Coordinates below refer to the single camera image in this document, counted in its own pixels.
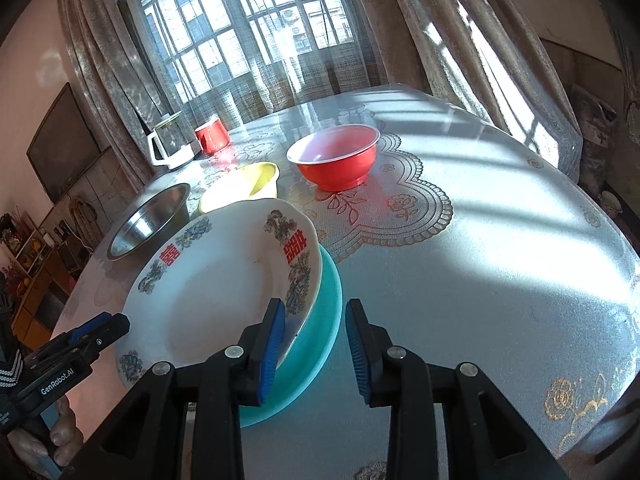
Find window with grille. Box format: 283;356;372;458
120;0;371;96

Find white shelf with ornaments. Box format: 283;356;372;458
0;212;51;281

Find large white plate red print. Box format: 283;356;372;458
116;197;323;392

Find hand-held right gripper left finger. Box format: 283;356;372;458
87;297;287;480

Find red mug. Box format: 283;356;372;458
194;116;231;156

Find white sheer curtain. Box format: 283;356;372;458
117;0;396;126

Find wooden cabinet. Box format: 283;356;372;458
10;255;76;351

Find person's left hand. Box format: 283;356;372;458
7;395;86;476

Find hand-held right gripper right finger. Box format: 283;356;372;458
345;298;568;480

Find black flat television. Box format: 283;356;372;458
26;82;103;203

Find red plastic bowl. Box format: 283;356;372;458
286;124;382;192

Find stainless steel bowl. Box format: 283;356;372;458
106;182;192;261

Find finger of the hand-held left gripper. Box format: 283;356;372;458
62;311;113;346
75;314;132;361

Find teal plastic plate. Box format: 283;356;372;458
239;245;343;428

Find grey patterned curtain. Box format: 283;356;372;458
345;0;583;181
57;0;201;186

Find wooden folding chair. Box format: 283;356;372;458
67;197;103;251

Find white glass electric kettle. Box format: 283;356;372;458
146;111;196;170

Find yellow plastic bowl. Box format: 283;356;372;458
198;161;280;216

